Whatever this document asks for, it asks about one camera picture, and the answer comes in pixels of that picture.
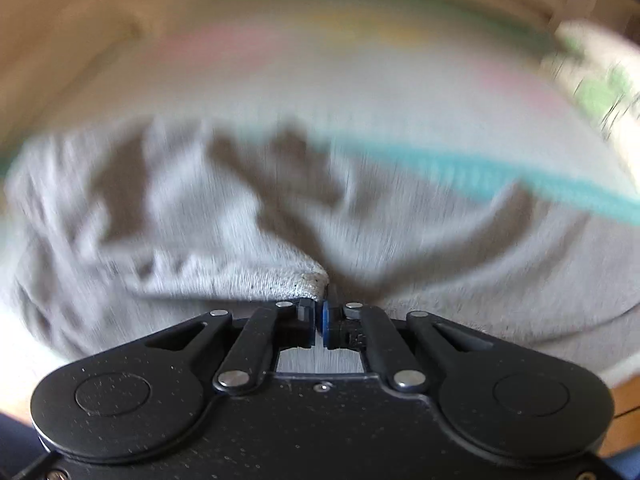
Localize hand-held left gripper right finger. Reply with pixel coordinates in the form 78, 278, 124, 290
322, 300, 497, 394

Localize grey pants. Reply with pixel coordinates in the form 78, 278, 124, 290
4, 115, 640, 378

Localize floral printed blanket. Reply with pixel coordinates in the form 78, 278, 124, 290
0, 0, 640, 411

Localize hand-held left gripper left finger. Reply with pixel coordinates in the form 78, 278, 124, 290
144, 298, 317, 394

